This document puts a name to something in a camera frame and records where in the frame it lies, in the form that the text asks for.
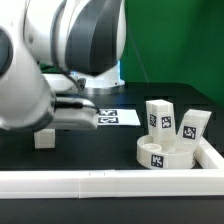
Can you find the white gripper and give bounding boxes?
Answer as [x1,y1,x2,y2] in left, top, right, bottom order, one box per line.
[48,97,99,130]

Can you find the white round stool seat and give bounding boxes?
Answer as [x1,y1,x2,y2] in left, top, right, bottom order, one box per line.
[136,135,195,170]

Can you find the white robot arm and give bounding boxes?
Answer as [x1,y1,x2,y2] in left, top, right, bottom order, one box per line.
[0,0,126,132]

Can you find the white marker sheet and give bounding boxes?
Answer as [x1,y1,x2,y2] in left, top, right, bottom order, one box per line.
[98,109,140,126]

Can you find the white L-shaped fence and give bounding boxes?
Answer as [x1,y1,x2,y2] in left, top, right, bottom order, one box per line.
[0,140,224,199]

